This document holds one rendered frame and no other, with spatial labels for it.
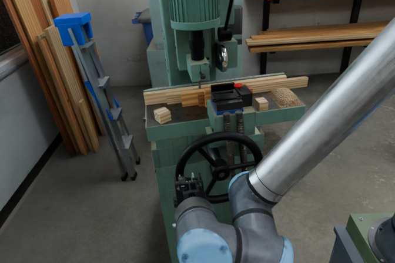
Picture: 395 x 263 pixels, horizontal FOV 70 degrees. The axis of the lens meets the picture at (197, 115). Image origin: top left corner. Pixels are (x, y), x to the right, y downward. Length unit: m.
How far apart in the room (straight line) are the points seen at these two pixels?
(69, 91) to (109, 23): 1.38
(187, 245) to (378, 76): 0.42
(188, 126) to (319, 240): 1.11
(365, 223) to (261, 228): 0.58
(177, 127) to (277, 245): 0.57
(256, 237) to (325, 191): 1.55
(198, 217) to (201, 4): 0.66
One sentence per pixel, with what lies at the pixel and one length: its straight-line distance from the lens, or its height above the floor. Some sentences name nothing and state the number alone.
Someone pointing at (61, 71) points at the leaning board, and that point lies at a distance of 2.30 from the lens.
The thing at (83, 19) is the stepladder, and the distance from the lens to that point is 1.77.
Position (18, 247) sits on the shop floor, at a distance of 2.10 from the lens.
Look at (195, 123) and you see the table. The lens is 1.02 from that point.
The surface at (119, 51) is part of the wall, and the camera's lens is 3.58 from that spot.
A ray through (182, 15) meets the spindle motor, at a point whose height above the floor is 1.25.
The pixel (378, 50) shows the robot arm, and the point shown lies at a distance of 0.55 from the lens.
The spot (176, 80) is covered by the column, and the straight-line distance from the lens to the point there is 1.31.
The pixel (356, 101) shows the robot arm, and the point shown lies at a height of 1.19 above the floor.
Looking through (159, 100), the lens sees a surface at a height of 0.91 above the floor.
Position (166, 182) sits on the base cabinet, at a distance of 1.17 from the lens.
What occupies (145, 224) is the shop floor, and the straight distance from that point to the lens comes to 1.88.
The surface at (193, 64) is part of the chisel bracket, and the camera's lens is 1.05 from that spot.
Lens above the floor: 1.42
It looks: 30 degrees down
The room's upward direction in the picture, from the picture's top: 4 degrees counter-clockwise
